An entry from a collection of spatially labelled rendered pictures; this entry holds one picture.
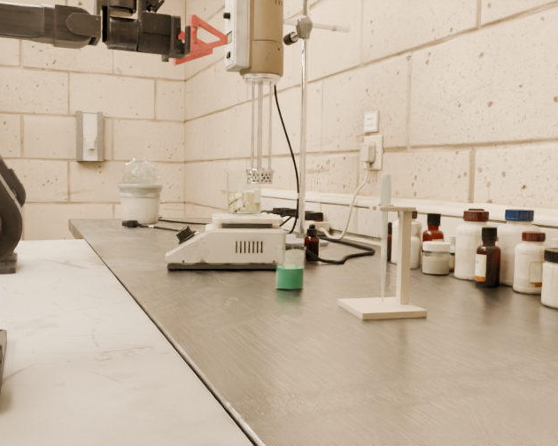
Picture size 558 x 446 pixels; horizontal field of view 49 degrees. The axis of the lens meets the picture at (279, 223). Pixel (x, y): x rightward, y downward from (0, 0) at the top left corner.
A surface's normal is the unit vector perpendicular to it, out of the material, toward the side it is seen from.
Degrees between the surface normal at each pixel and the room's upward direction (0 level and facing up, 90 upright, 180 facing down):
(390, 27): 90
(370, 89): 90
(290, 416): 0
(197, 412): 0
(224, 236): 90
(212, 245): 90
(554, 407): 0
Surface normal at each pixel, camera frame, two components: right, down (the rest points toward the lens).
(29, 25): 0.25, 0.13
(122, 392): 0.02, -1.00
